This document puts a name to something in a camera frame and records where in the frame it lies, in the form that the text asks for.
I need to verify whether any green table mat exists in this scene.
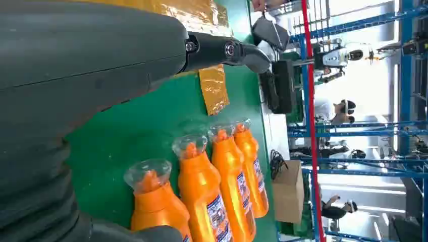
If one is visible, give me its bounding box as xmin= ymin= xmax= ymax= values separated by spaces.
xmin=65 ymin=0 xmax=279 ymax=242

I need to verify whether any person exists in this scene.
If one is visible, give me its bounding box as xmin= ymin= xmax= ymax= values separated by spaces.
xmin=320 ymin=195 xmax=358 ymax=221
xmin=314 ymin=98 xmax=357 ymax=126
xmin=251 ymin=0 xmax=293 ymax=17
xmin=319 ymin=145 xmax=367 ymax=161

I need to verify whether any orange drink bottle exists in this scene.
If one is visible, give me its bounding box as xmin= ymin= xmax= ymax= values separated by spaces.
xmin=172 ymin=134 xmax=235 ymax=242
xmin=233 ymin=117 xmax=270 ymax=218
xmin=124 ymin=159 xmax=194 ymax=242
xmin=208 ymin=124 xmax=257 ymax=242

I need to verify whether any black carrying case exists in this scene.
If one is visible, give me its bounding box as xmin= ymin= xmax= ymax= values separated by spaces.
xmin=272 ymin=60 xmax=297 ymax=115

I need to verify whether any brown cardboard box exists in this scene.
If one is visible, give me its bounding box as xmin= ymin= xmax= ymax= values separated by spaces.
xmin=272 ymin=160 xmax=305 ymax=224

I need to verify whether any black coiled cable bundle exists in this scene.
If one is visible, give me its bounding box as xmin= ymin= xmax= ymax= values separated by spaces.
xmin=269 ymin=149 xmax=289 ymax=180

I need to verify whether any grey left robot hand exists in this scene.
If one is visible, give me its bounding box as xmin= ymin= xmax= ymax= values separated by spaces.
xmin=0 ymin=0 xmax=272 ymax=242

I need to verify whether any yellow plastic sheet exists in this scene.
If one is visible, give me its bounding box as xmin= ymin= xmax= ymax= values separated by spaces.
xmin=67 ymin=0 xmax=233 ymax=116

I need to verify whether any red pole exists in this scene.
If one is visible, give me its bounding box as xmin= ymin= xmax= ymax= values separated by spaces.
xmin=301 ymin=0 xmax=328 ymax=242

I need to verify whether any white humanoid robot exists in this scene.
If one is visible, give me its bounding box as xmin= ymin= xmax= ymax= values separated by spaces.
xmin=314 ymin=38 xmax=375 ymax=84

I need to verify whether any blue metal frame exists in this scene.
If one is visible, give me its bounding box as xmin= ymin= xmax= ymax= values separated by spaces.
xmin=287 ymin=0 xmax=428 ymax=242

